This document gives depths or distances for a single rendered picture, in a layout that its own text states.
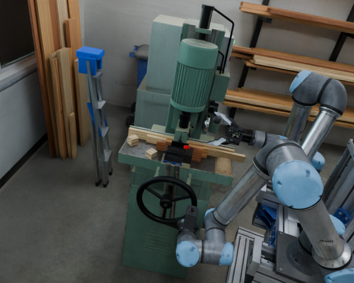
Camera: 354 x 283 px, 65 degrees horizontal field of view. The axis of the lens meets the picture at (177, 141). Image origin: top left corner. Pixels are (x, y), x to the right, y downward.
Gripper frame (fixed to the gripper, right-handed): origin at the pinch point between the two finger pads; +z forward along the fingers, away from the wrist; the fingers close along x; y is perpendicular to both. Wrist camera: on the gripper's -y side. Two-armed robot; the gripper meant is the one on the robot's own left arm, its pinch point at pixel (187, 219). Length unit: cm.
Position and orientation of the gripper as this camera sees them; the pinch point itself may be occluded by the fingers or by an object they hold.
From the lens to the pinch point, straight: 129.7
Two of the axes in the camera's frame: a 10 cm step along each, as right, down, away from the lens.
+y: -2.1, 9.8, 0.1
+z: 0.3, 0.0, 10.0
